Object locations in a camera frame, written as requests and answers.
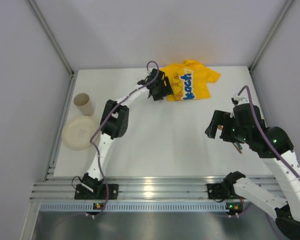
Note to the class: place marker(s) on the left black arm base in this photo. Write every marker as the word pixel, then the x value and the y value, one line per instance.
pixel 93 189

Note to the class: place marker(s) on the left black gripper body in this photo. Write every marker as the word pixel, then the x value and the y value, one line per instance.
pixel 159 87

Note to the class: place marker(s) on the perforated cable duct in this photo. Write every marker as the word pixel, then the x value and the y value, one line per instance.
pixel 142 207

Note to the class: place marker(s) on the yellow pikachu cloth placemat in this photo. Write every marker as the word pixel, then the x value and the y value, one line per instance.
pixel 189 80

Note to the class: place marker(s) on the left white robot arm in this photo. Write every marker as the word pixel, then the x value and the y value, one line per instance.
pixel 114 124

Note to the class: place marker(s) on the white paper plate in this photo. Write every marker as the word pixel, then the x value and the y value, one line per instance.
pixel 77 133

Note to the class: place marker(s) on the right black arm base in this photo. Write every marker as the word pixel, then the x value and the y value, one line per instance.
pixel 220 192

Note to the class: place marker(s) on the beige paper cup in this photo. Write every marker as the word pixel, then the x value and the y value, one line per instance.
pixel 84 104

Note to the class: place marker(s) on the wooden fork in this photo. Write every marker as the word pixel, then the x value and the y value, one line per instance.
pixel 240 151

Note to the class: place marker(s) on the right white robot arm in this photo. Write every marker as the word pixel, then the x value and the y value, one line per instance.
pixel 276 150

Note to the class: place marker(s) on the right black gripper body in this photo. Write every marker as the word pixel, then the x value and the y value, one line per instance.
pixel 223 124

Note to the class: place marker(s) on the aluminium rail frame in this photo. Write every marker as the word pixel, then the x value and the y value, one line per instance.
pixel 131 188

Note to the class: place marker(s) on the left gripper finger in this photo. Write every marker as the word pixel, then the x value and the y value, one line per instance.
pixel 167 90
pixel 158 96

